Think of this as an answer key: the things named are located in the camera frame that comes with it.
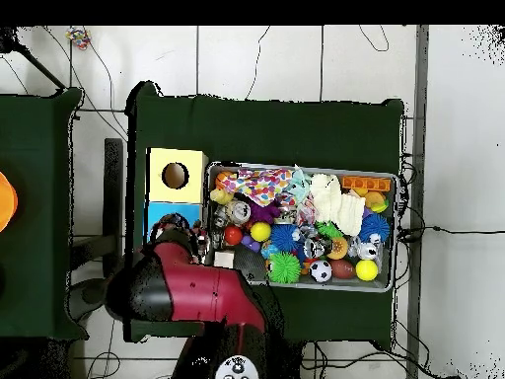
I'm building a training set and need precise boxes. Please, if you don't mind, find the wooden box with three holes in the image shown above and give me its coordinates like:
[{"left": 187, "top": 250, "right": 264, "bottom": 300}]
[{"left": 144, "top": 147, "right": 210, "bottom": 242}]

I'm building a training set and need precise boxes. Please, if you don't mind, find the polka dot cloth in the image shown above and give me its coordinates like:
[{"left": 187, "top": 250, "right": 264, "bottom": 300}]
[{"left": 218, "top": 167, "right": 295, "bottom": 208}]

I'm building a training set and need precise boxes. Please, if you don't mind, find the small red ball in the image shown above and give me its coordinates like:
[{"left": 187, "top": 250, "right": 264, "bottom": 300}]
[{"left": 223, "top": 226, "right": 245, "bottom": 247}]

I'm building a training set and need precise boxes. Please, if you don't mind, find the blue spiky ball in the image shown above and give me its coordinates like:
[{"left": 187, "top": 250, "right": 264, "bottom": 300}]
[
  {"left": 269, "top": 224, "right": 301, "bottom": 254},
  {"left": 358, "top": 212, "right": 392, "bottom": 245}
]

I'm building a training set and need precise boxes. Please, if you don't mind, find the green spiky ball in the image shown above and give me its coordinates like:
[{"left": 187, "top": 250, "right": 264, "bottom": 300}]
[{"left": 266, "top": 252, "right": 303, "bottom": 285}]

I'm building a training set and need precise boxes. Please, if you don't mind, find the white knitted cloth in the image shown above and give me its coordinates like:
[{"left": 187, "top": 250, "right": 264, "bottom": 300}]
[{"left": 310, "top": 173, "right": 367, "bottom": 237}]

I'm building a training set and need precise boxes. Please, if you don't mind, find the small soccer ball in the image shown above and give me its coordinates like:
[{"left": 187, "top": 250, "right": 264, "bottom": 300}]
[{"left": 310, "top": 260, "right": 334, "bottom": 284}]

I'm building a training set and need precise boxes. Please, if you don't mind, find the orange toy building block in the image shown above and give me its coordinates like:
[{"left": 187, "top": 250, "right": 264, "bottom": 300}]
[{"left": 340, "top": 175, "right": 393, "bottom": 192}]

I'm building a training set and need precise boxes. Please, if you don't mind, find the smooth yellow ball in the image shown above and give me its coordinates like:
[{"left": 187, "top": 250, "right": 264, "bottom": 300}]
[{"left": 354, "top": 259, "right": 380, "bottom": 282}]

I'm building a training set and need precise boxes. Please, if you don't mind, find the green cloth side table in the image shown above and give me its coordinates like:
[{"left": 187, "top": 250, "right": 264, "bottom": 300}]
[{"left": 0, "top": 86, "right": 87, "bottom": 341}]

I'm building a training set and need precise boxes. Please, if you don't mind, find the small colourful floor toy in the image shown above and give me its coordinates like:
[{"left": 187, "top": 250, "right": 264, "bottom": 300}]
[{"left": 66, "top": 27, "right": 92, "bottom": 50}]

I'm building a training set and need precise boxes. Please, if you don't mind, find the orange round object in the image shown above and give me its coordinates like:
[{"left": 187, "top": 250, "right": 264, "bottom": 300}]
[{"left": 0, "top": 172, "right": 19, "bottom": 233}]

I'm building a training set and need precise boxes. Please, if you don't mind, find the clear wire mesh bin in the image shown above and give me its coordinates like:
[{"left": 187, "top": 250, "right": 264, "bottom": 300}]
[{"left": 200, "top": 161, "right": 398, "bottom": 293}]

